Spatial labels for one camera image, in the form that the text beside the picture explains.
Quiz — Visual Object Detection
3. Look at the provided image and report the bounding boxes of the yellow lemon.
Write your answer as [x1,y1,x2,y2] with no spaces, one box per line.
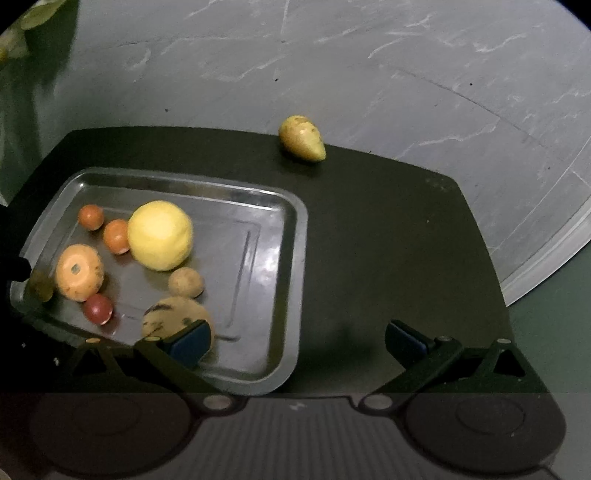
[127,200,193,271]

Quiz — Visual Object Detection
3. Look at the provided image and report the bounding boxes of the yellow-green pear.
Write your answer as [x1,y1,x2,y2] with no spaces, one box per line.
[279,115,327,162]

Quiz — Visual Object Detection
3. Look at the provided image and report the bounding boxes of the black table mat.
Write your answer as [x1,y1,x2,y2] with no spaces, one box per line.
[1,127,513,396]

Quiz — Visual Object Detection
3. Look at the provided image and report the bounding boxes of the white crumpled plastic bag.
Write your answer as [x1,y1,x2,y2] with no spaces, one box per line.
[1,0,66,64]

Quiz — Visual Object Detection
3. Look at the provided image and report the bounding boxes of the small striped beige fruit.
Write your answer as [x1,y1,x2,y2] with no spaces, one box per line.
[55,244,104,302]

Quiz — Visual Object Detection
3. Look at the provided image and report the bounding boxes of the orange cherry tomato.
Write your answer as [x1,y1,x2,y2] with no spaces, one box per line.
[77,204,104,232]
[103,219,129,255]

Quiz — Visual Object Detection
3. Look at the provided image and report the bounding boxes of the small brown round fruit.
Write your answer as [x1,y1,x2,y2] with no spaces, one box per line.
[168,267,204,298]

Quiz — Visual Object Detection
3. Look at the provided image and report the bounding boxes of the metal baking tray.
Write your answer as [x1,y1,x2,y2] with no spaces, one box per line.
[10,168,308,396]

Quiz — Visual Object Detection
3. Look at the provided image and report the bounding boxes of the red cherry tomato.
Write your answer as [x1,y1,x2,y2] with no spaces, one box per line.
[82,293,114,326]

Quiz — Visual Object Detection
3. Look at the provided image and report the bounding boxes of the striped beige melon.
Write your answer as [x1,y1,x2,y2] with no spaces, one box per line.
[141,296,214,351]

